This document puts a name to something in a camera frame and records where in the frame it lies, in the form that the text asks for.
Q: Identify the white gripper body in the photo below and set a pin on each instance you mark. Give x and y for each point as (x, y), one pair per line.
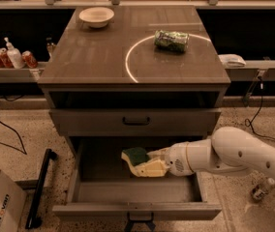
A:
(176, 159)

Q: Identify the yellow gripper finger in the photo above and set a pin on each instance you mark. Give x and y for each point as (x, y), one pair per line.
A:
(158, 153)
(153, 168)

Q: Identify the green and yellow sponge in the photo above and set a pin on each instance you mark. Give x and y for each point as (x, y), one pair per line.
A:
(135, 156)

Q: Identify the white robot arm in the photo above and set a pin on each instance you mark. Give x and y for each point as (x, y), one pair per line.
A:
(228, 151)

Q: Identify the open grey lower drawer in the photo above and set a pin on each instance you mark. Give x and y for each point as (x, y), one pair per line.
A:
(102, 186)

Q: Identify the black clamp under drawer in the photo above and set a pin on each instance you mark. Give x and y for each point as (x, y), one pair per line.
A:
(148, 222)

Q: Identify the closed grey upper drawer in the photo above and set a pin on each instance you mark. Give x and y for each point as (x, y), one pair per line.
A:
(135, 122)

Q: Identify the grey drawer cabinet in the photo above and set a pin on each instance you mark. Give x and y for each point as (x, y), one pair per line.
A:
(119, 67)

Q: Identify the red soda can middle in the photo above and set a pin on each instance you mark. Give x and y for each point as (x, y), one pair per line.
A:
(5, 58)

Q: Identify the clear plastic bottle on floor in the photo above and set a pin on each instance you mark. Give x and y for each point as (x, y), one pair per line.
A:
(262, 189)

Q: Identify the green crushed can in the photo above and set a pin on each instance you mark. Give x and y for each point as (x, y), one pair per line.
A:
(171, 40)

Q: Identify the folded white cloth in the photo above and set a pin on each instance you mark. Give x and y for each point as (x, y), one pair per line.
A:
(232, 60)

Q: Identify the black metal bar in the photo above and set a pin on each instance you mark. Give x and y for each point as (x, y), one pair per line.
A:
(33, 221)

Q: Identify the white ceramic bowl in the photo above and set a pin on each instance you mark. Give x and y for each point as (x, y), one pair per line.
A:
(97, 17)

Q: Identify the grey side shelf left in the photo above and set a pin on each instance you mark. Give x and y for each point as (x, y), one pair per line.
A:
(24, 75)

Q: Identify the white cardboard box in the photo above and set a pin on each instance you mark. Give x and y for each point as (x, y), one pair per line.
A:
(0, 207)

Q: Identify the small dark glass bottle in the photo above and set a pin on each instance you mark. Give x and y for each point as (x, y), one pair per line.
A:
(50, 46)

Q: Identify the red soda can right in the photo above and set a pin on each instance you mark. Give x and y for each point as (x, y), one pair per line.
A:
(29, 59)

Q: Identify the white soap pump bottle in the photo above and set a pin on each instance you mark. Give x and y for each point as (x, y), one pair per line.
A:
(14, 55)

